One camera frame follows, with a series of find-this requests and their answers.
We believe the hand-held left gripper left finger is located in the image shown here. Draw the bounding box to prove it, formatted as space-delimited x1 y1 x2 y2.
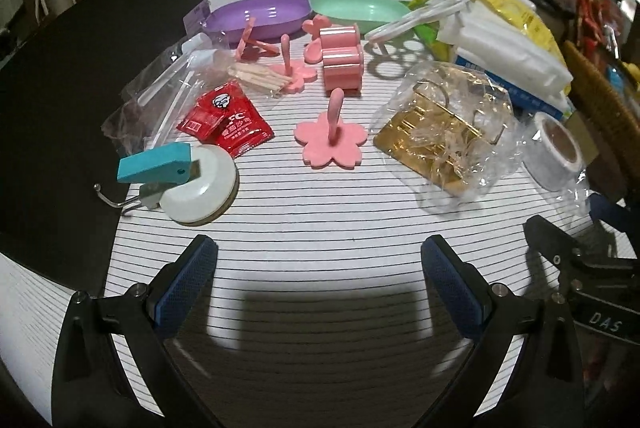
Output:
51 234 221 428

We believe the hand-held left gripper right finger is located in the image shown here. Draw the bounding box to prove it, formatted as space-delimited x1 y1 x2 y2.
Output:
415 234 586 428

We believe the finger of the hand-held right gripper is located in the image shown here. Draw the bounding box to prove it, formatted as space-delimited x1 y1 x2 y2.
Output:
522 214 640 281
587 193 640 234

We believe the white tape roll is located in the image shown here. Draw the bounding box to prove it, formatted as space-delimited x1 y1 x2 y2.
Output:
522 111 586 191

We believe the white suction hook teal lever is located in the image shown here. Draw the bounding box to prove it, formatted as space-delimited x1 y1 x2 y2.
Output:
94 143 240 226

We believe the brown wicker basket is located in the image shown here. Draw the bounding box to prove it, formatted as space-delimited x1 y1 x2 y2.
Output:
562 41 640 209

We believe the striped table mat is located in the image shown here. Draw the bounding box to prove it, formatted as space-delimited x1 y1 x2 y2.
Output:
0 0 640 428

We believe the blue and white box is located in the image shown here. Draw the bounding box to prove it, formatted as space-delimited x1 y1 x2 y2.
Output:
452 53 571 114

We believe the gold rack in clear bag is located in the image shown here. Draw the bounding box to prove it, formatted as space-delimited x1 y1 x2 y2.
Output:
370 61 531 199

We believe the small red ketchup packet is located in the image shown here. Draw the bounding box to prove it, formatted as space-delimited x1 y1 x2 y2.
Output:
176 101 226 141

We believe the large red ketchup packet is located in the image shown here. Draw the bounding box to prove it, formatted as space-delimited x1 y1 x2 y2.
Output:
200 78 274 159

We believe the white folded packet stack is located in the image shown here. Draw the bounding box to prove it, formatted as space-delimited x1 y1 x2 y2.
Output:
437 3 573 96

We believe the clear bag of white stirrers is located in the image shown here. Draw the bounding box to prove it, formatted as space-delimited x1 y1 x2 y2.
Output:
100 33 241 149

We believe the large pink flower hook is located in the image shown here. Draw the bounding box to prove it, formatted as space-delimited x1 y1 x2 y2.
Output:
294 88 370 170

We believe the yellow plastic packet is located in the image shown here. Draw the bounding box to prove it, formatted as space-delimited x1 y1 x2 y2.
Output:
407 0 561 74

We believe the bundle of wooden sticks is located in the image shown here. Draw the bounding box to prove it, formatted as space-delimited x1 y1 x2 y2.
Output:
227 61 291 92

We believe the pink plastic roller holder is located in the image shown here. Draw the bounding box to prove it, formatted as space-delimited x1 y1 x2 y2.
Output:
319 26 365 92

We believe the purple card tag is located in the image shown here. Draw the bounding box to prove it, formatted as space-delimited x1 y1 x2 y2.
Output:
182 3 211 36

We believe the purple oval dish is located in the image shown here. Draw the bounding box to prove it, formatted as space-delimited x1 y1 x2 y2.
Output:
202 0 313 44

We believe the mint green oval dish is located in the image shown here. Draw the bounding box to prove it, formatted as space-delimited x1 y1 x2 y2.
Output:
308 0 413 36

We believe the pink striped stick frame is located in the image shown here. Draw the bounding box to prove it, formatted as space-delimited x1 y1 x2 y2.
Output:
235 16 281 62

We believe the white ring-holed tray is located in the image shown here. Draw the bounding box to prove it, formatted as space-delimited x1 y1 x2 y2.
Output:
364 0 472 55

